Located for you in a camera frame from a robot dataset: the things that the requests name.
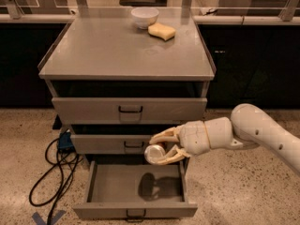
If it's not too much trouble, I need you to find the grey top drawer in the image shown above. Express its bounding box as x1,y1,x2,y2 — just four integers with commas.
52,97,207,125

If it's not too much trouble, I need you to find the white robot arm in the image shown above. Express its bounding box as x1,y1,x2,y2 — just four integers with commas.
144,103,300,173

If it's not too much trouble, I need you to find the blue power box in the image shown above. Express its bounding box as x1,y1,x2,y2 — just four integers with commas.
57,132,74,152

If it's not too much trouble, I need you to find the grey middle drawer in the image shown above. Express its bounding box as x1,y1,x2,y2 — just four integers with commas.
71,134,150,155

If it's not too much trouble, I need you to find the yellow sponge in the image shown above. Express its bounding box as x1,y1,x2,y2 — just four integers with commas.
148,22,176,41

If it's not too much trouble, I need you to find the grey drawer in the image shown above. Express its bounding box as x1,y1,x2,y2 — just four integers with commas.
74,161,198,219
52,97,207,125
71,134,150,155

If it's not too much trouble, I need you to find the grey metal drawer cabinet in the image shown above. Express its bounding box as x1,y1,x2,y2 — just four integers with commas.
37,7,217,173

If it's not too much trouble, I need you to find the grey bottom drawer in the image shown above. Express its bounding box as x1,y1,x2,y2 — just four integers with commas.
74,161,198,219

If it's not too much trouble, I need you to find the blue tape floor marker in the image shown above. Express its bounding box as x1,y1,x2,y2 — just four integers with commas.
32,210,66,225

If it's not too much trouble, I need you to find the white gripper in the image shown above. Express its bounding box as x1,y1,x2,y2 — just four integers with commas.
149,121,210,165

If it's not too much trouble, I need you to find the white ceramic bowl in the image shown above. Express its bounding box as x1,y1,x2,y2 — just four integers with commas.
131,7,159,29

